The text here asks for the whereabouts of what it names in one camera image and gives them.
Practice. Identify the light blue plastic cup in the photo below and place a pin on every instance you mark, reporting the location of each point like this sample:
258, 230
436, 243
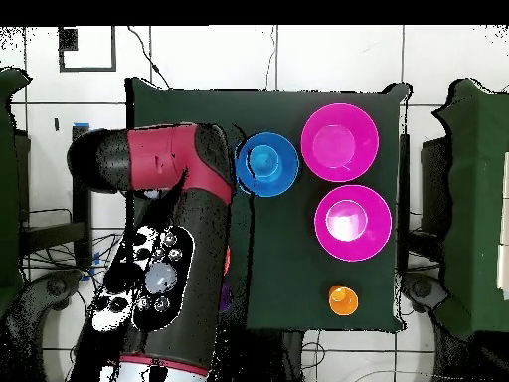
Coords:
265, 161

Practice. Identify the blue plastic bowl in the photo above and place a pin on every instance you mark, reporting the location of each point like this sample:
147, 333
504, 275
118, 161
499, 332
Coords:
288, 167

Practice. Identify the pink plastic bowl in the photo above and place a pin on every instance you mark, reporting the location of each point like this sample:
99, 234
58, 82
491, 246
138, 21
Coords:
370, 238
340, 142

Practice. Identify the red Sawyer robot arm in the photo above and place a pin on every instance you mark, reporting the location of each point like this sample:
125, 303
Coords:
199, 246

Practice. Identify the dark green table cloth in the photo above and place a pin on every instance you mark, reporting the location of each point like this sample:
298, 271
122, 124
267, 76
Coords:
278, 246

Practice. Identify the red-orange plastic bowl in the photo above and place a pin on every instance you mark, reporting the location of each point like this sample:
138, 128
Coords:
227, 260

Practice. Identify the purple plastic cup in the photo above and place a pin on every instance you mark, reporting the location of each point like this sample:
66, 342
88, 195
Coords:
226, 296

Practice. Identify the orange plastic cup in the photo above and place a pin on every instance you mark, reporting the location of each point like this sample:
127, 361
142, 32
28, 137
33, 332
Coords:
343, 300

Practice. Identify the black metal stand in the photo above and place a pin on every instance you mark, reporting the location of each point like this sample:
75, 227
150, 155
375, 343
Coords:
403, 199
81, 207

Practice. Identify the black tape square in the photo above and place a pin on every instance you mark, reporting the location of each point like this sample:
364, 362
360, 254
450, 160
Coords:
87, 69

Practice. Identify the green-covered side table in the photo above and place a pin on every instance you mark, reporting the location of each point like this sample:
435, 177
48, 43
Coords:
8, 179
477, 199

